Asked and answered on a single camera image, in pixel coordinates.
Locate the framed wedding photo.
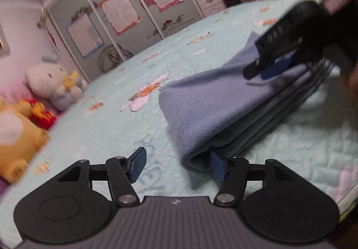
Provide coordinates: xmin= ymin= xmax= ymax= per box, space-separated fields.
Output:
xmin=0 ymin=22 xmax=11 ymax=57

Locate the white drawer cabinet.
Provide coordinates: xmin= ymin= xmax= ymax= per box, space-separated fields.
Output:
xmin=194 ymin=0 xmax=227 ymax=18

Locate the bee print quilted bedspread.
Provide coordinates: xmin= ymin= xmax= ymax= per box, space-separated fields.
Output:
xmin=0 ymin=0 xmax=358 ymax=249

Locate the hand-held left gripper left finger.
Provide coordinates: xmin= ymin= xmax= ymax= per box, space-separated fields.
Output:
xmin=57 ymin=147 xmax=147 ymax=207

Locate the red plush toy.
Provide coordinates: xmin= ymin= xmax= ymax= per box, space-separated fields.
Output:
xmin=26 ymin=99 xmax=57 ymax=130

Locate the small yellow plush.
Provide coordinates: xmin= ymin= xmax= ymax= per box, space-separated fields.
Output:
xmin=62 ymin=69 xmax=82 ymax=90

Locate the white cat plush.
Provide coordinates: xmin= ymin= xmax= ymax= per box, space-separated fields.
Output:
xmin=25 ymin=54 xmax=89 ymax=111

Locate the red bordered wall poster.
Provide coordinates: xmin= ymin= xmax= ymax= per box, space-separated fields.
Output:
xmin=97 ymin=0 xmax=142 ymax=36

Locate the wardrobe with sliding doors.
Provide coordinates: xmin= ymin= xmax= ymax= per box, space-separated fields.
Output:
xmin=38 ymin=0 xmax=205 ymax=82

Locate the blue knit sweater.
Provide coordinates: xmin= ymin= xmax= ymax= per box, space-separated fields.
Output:
xmin=158 ymin=31 xmax=335 ymax=174

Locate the large yellow plush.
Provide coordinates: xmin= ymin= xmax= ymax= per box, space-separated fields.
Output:
xmin=0 ymin=97 xmax=50 ymax=184

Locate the blue bordered wall calendar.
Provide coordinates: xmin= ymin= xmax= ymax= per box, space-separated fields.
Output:
xmin=66 ymin=12 xmax=105 ymax=59

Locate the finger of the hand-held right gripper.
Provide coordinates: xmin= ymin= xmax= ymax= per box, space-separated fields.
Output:
xmin=255 ymin=17 xmax=304 ymax=60
xmin=243 ymin=51 xmax=297 ymax=80

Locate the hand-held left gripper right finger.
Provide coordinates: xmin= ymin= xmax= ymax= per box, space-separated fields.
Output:
xmin=210 ymin=151 xmax=298 ymax=207

